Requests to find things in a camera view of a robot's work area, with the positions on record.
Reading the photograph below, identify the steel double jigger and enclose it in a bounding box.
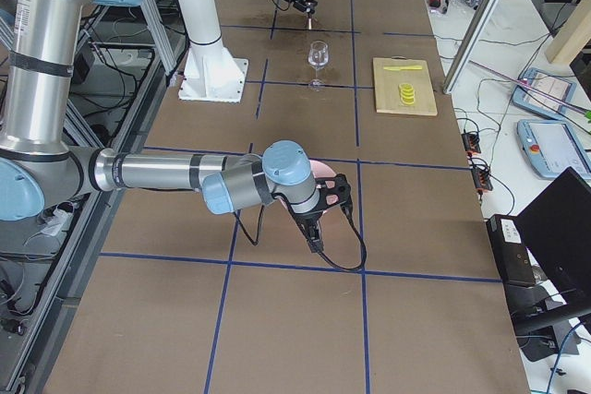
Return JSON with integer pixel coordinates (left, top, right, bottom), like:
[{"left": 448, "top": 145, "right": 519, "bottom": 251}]
[{"left": 306, "top": 6, "right": 315, "bottom": 30}]

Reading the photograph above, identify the clear wine glass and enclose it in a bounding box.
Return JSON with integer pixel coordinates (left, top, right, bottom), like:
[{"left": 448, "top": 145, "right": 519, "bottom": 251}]
[{"left": 308, "top": 41, "right": 330, "bottom": 91}]

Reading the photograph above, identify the pink bowl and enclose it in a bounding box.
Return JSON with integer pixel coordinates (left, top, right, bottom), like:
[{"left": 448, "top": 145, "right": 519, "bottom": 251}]
[{"left": 310, "top": 160, "right": 338, "bottom": 215}]

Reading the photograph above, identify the yellow plastic knife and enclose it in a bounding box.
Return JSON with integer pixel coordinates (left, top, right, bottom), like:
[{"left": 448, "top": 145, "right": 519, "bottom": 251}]
[{"left": 382, "top": 65, "right": 424, "bottom": 72}]

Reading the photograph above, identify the bamboo cutting board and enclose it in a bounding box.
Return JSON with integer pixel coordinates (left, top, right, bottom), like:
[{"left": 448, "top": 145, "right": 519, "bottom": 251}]
[{"left": 372, "top": 57, "right": 438, "bottom": 117}]

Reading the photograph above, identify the lemon slice front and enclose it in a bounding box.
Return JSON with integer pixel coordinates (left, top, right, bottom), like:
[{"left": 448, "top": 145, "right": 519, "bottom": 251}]
[{"left": 401, "top": 97, "right": 416, "bottom": 106}]

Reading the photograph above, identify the black box device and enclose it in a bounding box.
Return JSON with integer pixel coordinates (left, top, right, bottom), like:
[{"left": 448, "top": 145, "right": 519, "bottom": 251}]
[{"left": 486, "top": 214, "right": 536, "bottom": 288}]

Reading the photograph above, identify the blue teach pendant far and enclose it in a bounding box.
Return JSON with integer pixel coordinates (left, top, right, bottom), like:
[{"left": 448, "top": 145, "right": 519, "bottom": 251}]
[{"left": 511, "top": 67, "right": 576, "bottom": 119}]

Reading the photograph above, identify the blue teach pendant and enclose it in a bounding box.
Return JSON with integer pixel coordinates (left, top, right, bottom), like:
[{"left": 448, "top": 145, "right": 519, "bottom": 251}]
[
  {"left": 516, "top": 119, "right": 590, "bottom": 180},
  {"left": 511, "top": 67, "right": 576, "bottom": 119}
]

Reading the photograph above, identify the black monitor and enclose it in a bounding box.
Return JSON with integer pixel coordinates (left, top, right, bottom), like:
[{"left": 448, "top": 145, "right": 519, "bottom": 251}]
[{"left": 514, "top": 167, "right": 590, "bottom": 302}]

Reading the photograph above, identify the blue teach pendant near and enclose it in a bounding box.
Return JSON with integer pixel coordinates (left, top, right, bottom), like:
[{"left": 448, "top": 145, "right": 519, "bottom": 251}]
[{"left": 516, "top": 119, "right": 590, "bottom": 180}]

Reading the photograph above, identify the wooden plank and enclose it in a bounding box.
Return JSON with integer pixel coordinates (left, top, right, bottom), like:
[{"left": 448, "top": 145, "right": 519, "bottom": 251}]
[{"left": 545, "top": 0, "right": 590, "bottom": 65}]

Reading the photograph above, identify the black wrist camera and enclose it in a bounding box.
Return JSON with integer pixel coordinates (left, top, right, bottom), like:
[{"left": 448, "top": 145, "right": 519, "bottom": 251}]
[{"left": 315, "top": 173, "right": 353, "bottom": 217}]

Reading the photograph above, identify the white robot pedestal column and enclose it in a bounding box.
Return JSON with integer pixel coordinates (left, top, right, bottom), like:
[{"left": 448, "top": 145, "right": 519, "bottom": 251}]
[{"left": 178, "top": 0, "right": 223, "bottom": 61}]

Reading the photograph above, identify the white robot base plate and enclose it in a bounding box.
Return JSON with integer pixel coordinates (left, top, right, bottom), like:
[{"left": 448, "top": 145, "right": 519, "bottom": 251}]
[{"left": 178, "top": 55, "right": 248, "bottom": 103}]

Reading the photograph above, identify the aluminium frame post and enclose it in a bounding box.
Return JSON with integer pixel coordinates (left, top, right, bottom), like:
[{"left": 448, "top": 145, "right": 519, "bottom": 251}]
[{"left": 442, "top": 0, "right": 500, "bottom": 94}]

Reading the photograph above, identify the green handled reacher grabber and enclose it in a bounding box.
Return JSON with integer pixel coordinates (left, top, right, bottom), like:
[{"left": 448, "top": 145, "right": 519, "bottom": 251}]
[{"left": 469, "top": 60, "right": 590, "bottom": 120}]

